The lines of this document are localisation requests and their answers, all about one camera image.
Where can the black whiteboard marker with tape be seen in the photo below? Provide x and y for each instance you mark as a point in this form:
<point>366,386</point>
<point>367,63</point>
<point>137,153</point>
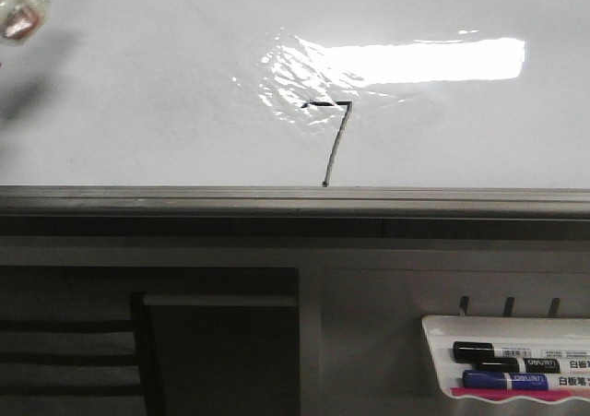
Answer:
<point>20,19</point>

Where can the white whiteboard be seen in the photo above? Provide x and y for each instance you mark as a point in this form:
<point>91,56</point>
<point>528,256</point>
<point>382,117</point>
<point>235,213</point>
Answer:
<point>402,93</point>

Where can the black marker top in tray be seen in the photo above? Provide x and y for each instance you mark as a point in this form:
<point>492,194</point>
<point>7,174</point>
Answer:
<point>470,351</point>

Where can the black marker in tray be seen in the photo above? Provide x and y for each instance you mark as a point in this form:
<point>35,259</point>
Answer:
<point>470,351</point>
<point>534,365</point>

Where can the blue marker in tray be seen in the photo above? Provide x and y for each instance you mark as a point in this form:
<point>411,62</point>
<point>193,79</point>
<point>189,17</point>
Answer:
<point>525,381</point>

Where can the black marker middle in tray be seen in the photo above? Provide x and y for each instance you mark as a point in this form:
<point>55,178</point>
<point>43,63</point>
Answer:
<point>534,365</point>

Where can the white marker tray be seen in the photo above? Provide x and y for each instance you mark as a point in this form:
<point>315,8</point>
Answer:
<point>530,337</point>

